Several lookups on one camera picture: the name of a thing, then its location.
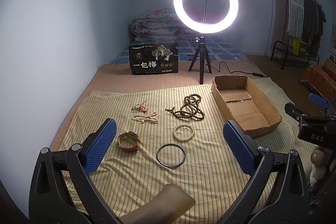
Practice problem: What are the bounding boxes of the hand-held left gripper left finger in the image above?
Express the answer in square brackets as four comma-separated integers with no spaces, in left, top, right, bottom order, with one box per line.
[29,118,117,224]

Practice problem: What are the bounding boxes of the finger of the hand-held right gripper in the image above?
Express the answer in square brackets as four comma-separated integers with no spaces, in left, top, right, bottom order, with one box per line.
[309,93,330,110]
[285,102,311,121]

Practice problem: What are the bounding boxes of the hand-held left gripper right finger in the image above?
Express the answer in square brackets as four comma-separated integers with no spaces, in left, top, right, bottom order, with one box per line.
[223,120,310,224]

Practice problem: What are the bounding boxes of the brown strap wristwatch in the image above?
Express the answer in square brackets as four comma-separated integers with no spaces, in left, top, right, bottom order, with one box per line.
[117,131,140,153]

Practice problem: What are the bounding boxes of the cardboard box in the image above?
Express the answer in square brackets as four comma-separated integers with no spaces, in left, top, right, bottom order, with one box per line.
[211,75,283,139]

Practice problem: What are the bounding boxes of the white pearl necklace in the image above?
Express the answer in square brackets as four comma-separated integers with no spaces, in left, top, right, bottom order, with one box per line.
[132,112,159,125]

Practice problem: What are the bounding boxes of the dark metal bangle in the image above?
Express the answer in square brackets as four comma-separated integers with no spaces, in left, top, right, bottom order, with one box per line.
[156,143,186,169]

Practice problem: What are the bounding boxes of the wooden bead necklace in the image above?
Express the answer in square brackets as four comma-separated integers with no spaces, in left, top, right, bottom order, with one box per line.
[164,94,205,122]

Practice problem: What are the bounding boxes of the cream bead bracelet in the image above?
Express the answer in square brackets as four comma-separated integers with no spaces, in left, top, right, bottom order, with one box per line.
[172,123,196,143]

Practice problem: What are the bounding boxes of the person's right hand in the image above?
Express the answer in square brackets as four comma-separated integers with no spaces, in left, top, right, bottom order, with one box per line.
[310,146,327,189]

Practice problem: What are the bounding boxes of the striped yellow cloth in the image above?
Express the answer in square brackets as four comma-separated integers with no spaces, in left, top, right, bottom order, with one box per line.
[50,77,315,224]

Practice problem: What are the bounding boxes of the yellow box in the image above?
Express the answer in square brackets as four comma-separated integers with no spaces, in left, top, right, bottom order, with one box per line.
[291,38,308,57]

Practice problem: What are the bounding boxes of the black clothes rack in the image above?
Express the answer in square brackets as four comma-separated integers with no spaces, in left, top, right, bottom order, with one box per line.
[271,0,327,71]

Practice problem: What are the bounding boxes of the tan bed sheet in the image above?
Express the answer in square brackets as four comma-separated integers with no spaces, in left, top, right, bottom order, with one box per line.
[49,60,275,153]

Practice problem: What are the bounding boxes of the dark hanging clothes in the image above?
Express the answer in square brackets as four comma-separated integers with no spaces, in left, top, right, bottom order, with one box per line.
[301,0,325,44]

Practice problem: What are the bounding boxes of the blue patterned sheet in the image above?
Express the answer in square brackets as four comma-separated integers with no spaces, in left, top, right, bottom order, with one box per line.
[113,35,249,65]

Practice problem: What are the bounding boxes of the striped hanging towel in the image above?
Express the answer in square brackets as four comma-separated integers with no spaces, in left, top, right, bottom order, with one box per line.
[285,0,305,39]

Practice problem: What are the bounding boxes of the black printed bag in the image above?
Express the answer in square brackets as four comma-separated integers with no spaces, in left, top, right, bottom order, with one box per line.
[128,42,179,76]

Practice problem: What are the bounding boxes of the folded floral quilt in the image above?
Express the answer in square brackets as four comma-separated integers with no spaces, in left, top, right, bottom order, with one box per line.
[131,8,201,42]

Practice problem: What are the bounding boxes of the red string pendant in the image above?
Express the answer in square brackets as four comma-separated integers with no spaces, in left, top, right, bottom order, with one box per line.
[132,100,149,112]

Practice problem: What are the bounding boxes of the black power cable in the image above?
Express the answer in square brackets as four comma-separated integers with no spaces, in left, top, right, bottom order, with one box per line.
[211,61,271,81]

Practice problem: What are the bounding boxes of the white ring light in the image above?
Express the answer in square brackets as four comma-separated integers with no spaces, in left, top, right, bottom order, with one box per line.
[173,0,239,36]

